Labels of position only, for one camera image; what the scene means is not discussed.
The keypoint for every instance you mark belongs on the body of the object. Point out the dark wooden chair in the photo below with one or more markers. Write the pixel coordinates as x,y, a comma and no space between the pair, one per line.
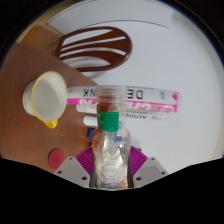
100,61

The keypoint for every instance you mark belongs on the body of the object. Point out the flat round red coaster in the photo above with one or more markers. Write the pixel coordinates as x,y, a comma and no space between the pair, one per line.
56,159

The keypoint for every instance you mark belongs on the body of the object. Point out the clear bottle with green label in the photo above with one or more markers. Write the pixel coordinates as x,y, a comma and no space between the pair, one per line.
110,150

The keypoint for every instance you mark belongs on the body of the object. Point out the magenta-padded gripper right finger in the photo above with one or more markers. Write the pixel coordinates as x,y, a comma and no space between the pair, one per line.
150,169

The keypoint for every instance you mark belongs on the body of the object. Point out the white door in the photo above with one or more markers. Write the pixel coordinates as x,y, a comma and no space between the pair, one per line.
110,15

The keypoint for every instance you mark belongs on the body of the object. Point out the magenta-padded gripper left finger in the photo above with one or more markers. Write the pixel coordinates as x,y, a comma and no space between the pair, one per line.
70,169

